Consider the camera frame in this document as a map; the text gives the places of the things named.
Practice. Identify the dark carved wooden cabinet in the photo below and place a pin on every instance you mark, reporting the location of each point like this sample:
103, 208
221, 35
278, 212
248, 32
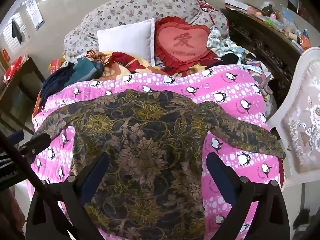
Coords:
265, 47

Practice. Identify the white louvred window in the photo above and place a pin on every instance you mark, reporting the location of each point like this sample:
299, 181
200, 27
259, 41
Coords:
8, 36

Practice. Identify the dark floral shirt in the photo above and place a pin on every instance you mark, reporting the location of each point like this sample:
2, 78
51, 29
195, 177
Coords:
150, 142

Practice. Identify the pink penguin blanket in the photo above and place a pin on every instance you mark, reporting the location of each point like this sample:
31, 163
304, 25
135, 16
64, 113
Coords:
225, 90

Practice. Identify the assorted toys and bottles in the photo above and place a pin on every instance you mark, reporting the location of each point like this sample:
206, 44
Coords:
275, 17

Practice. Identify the red wall sticker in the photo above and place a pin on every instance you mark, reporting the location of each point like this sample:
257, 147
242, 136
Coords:
6, 55

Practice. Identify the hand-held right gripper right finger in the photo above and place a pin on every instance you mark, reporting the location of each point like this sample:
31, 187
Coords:
220, 175

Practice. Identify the wooden side table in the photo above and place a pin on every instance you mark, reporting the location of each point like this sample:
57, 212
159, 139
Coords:
25, 80

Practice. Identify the teal garment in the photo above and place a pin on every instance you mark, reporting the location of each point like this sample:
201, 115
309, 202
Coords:
85, 70

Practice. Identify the red box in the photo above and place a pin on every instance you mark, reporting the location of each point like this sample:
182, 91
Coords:
13, 68

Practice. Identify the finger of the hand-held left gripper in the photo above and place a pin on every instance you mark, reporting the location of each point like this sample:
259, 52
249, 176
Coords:
37, 142
18, 138

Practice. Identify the pile of mixed clothes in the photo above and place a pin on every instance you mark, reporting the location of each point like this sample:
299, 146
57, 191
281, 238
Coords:
260, 75

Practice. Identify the orange bottle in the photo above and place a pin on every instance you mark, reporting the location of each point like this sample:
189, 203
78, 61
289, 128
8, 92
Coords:
305, 39

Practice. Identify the dark blue garment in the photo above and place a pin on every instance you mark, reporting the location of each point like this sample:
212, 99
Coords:
60, 80

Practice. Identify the light blue patterned garment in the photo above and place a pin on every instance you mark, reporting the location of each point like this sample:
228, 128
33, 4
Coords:
220, 42

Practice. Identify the white pillow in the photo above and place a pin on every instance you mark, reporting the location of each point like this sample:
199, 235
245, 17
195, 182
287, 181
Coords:
125, 40

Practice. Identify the grey floral quilt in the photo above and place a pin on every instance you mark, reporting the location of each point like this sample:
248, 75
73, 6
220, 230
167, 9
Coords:
140, 7

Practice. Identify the dark hanging cloth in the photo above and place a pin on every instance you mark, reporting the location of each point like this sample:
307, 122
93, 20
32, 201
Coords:
17, 31

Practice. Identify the red yellow boxes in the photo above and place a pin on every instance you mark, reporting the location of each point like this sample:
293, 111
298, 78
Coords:
56, 65

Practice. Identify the white floral armchair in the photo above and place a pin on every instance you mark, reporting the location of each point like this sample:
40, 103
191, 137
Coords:
300, 130

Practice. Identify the red heart pillow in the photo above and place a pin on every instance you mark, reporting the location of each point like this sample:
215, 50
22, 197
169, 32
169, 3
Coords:
182, 42

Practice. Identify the person's left forearm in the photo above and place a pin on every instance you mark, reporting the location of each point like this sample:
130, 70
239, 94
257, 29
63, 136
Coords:
8, 212

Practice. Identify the yellow red blanket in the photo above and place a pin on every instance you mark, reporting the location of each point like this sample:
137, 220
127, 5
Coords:
120, 62

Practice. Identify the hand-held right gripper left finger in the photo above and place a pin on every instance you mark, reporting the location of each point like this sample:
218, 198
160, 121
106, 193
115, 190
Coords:
96, 172

